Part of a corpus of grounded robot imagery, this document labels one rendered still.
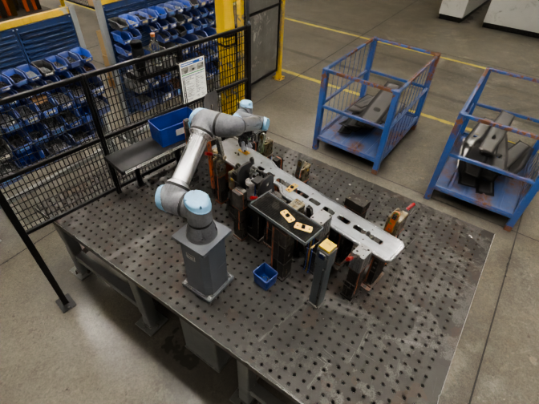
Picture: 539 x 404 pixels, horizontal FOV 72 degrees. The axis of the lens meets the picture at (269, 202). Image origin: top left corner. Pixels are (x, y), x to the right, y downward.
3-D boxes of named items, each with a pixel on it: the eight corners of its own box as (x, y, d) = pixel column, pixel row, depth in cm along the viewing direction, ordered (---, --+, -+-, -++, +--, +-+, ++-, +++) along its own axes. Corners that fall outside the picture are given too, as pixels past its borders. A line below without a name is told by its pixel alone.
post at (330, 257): (326, 300, 200) (338, 248, 170) (317, 309, 196) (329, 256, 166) (314, 292, 203) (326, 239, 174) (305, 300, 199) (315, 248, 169)
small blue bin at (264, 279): (277, 282, 207) (278, 272, 201) (265, 292, 202) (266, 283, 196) (264, 271, 213) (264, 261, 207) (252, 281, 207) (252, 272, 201)
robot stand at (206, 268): (209, 304, 196) (203, 256, 169) (181, 284, 204) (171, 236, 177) (234, 278, 209) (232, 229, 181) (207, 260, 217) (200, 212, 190)
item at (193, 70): (208, 95, 273) (204, 53, 252) (183, 106, 260) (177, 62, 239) (206, 94, 274) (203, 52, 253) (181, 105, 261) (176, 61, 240)
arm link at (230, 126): (238, 118, 170) (272, 114, 214) (216, 113, 172) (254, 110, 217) (234, 143, 173) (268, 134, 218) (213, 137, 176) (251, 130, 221)
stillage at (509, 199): (452, 143, 445) (487, 66, 380) (526, 167, 414) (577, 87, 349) (423, 197, 370) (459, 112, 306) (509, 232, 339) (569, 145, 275)
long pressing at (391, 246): (409, 242, 194) (410, 240, 193) (387, 266, 182) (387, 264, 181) (231, 137, 262) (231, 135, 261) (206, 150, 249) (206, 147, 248)
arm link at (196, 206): (204, 231, 167) (202, 209, 158) (179, 222, 170) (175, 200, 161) (217, 213, 175) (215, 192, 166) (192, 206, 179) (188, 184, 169)
